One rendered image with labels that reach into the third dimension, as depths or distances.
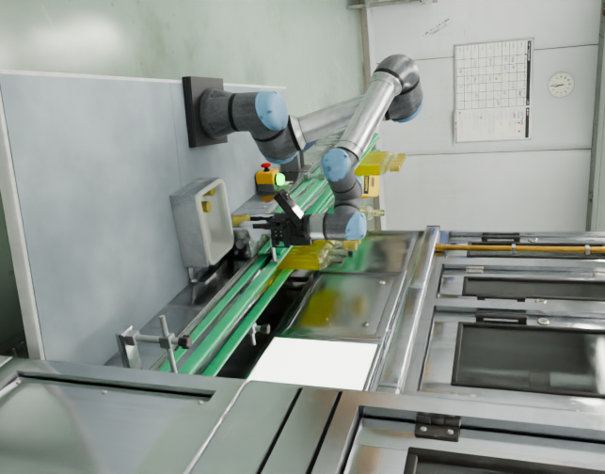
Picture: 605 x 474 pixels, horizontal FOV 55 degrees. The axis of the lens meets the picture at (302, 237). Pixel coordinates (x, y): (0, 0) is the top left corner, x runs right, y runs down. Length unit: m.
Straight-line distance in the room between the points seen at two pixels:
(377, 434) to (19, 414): 0.58
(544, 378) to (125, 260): 1.10
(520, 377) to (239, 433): 0.95
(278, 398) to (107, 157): 0.77
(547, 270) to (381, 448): 1.46
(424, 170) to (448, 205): 0.57
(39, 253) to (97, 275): 0.19
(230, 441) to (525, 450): 0.40
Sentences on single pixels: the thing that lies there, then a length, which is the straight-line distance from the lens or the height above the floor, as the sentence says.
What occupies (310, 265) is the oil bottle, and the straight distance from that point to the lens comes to 1.92.
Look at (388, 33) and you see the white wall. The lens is 7.65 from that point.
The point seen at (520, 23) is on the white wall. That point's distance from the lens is 7.55.
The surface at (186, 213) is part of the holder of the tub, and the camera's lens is 1.67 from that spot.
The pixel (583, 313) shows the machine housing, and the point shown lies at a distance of 1.93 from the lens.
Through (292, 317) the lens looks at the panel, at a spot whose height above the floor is 1.01.
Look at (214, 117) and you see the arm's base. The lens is 1.78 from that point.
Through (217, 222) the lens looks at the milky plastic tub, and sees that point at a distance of 1.82.
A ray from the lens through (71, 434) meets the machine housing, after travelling 0.99.
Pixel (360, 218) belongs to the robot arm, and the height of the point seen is 1.27.
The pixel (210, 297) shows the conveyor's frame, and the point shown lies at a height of 0.87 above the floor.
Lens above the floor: 1.62
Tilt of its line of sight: 19 degrees down
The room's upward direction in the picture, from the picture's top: 91 degrees clockwise
